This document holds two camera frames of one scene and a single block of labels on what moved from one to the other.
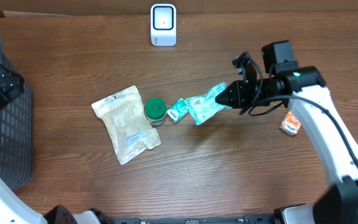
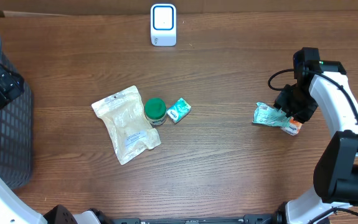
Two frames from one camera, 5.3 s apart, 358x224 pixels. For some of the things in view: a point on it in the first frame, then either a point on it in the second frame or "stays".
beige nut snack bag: x=127 y=121 stays
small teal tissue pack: x=179 y=110 stays
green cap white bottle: x=155 y=111 stays
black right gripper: x=238 y=90 to x=283 y=102
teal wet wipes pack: x=201 y=107 to x=268 y=114
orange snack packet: x=290 y=124 stays
